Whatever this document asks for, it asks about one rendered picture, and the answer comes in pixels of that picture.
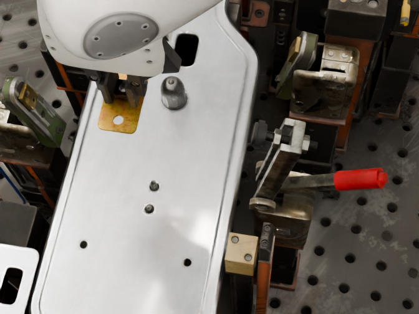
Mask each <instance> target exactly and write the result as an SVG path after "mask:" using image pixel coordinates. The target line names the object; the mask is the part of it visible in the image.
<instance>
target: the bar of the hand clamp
mask: <svg viewBox="0 0 419 314"><path fill-rule="evenodd" d="M305 128H306V123H305V122H304V121H299V120H292V119H289V118H285V119H284V121H283V123H282V125H281V127H280V129H277V128H276V129H275V131H274V132H270V131H267V124H266V122H265V121H263V120H259V121H258V122H256V123H255V124H254V128H253V133H252V137H251V145H253V148H257V149H260V146H263V145H264V142H265V141H269V142H272V145H271V147H270V149H269V151H268V154H267V156H266V158H265V160H264V162H263V164H262V166H261V168H260V170H259V172H258V174H257V176H256V182H258V181H259V180H260V179H262V181H261V183H260V185H259V187H258V189H257V190H256V192H255V194H254V196H253V197H262V198H266V199H270V200H272V201H273V200H274V198H275V197H276V195H277V194H278V192H279V190H280V189H281V187H282V185H283V184H284V182H285V180H286V179H287V177H288V175H289V173H290V172H291V170H292V169H293V167H294V165H295V164H296V162H297V160H298V159H299V157H300V155H301V153H303V154H306V153H307V151H308V150H310V151H316V150H317V145H318V142H316V141H311V140H310V136H309V135H305V134H304V133H305Z"/></svg>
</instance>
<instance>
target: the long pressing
mask: <svg viewBox="0 0 419 314"><path fill-rule="evenodd" d="M228 6H229V0H223V1H221V2H220V3H219V4H217V5H216V6H215V7H213V8H211V9H210V10H208V11H206V12H205V13H203V14H202V15H200V16H198V17H197V18H196V19H193V20H192V21H190V22H189V23H187V24H185V25H184V26H182V27H180V28H179V29H177V30H175V31H173V32H172V37H171V42H168V41H167V42H168V43H169V44H170V45H171V47H172V48H173V49H174V50H175V47H176V42H177V38H178V37H179V36H180V35H182V34H188V35H193V36H196V37H197V38H198V39H199V43H198V48H197V51H196V56H195V61H194V63H193V65H191V66H182V65H181V66H180V71H179V72H178V73H172V74H162V73H161V74H159V75H157V76H155V77H152V78H150V79H148V85H147V92H146V95H145V97H144V100H143V105H142V110H141V113H140V118H139V121H138V126H137V130H136V132H135V133H133V134H125V133H117V132H112V131H105V130H101V129H99V128H98V126H97V122H98V119H99V115H100V110H101V107H102V103H103V100H104V98H103V96H102V93H101V91H100V90H98V88H97V85H96V83H95V82H94V81H91V80H90V82H89V86H88V89H87V93H86V96H85V100H84V104H83V107H82V111H81V114H80V118H79V122H78V125H77V129H76V132H75V136H74V140H73V144H72V147H71V151H70V155H69V159H68V162H67V166H66V169H65V173H64V177H63V180H62V184H61V187H60V191H59V195H58V198H57V202H56V205H55V209H54V213H53V216H52V220H51V224H50V227H49V231H48V234H47V239H46V243H45V246H44V250H43V253H42V257H41V261H40V264H39V268H38V271H37V275H36V279H35V282H34V286H33V289H32V293H31V297H30V300H29V314H217V309H218V303H219V296H220V293H221V286H222V282H223V275H224V269H225V261H224V258H225V255H226V248H227V244H228V238H229V233H230V232H231V231H232V227H233V221H234V214H235V210H236V204H237V200H238V193H239V187H240V183H241V176H242V172H243V166H244V159H245V156H246V149H247V145H248V138H249V132H250V127H251V121H252V117H253V111H254V104H255V100H256V94H257V90H258V83H259V77H260V73H261V61H260V58H259V55H258V53H257V52H256V50H255V49H254V47H253V46H252V45H251V44H250V43H249V42H248V40H247V39H246V38H245V37H244V36H243V35H242V33H241V32H240V31H239V30H238V29H237V27H236V26H235V25H234V24H233V23H232V22H231V20H230V18H229V16H228ZM168 76H175V77H178V78H179V79H180V80H181V81H182V82H183V84H184V86H185V93H186V103H185V105H184V106H183V107H181V108H180V109H177V110H170V109H167V107H165V106H164V104H163V102H162V97H161V91H160V87H161V83H162V81H163V80H164V79H165V78H166V77H168ZM152 180H154V181H156V182H157V184H158V185H159V188H158V190H157V191H152V190H151V189H150V182H151V181H152ZM147 205H152V206H153V207H154V211H153V212H152V213H150V214H148V213H146V212H145V207H146V206H147ZM83 241H86V242H87V244H88V246H87V247H86V248H85V249H82V248H80V243H81V242H83ZM185 259H190V260H191V265H190V266H188V267H187V266H185V265H184V264H183V262H184V260H185Z"/></svg>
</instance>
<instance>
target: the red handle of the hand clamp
mask: <svg viewBox="0 0 419 314"><path fill-rule="evenodd" d="M261 181H262V179H260V180H259V181H258V186H257V189H258V187H259V185H260V183H261ZM387 181H388V176H387V173H386V172H384V170H383V169H382V168H370V169H355V170H347V171H337V172H336V173H331V174H317V175H308V176H293V177H287V179H286V180H285V182H284V184H283V185H282V187H281V189H280V190H279V192H278V194H279V193H298V192H308V191H325V190H335V189H336V190H338V191H353V190H363V189H382V188H383V187H384V186H385V183H387Z"/></svg>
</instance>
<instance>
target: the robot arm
mask: <svg viewBox="0 0 419 314"><path fill-rule="evenodd" d="M221 1H223V0H37V10H38V16H39V23H40V26H41V31H42V35H43V38H44V40H45V43H46V46H47V53H48V54H49V55H51V56H53V58H54V59H55V60H56V61H57V62H59V63H61V64H64V65H69V66H72V67H78V68H80V69H82V70H84V71H85V74H86V76H87V78H88V79H89V80H91V81H94V82H95V83H96V85H97V88H98V90H100V91H101V93H102V96H103V98H104V102H105V103H108V104H111V103H113V100H114V94H113V92H114V89H115V85H116V82H117V79H119V75H118V74H126V75H127V79H126V82H125V92H126V94H127V98H128V102H129V105H130V106H131V107H134V108H137V106H138V101H139V98H140V96H141V97H144V96H145V95H146V92H147V85H148V82H147V80H148V79H150V78H152V77H155V76H157V75H159V74H161V73H162V74H172V73H178V72H179V71H180V66H181V61H182V59H181V58H180V56H179V55H178V54H177V53H176V52H175V51H174V49H173V48H172V47H171V45H170V44H169V43H168V42H171V37H172V32H173V31H175V30H177V29H179V28H180V27H182V26H184V25H185V24H187V23H189V22H190V21H192V20H193V19H196V18H197V17H198V16H200V15H202V14H203V13H205V12H206V11H208V10H210V9H211V8H213V7H215V6H216V5H217V4H219V3H220V2H221ZM167 41H168V42H167Z"/></svg>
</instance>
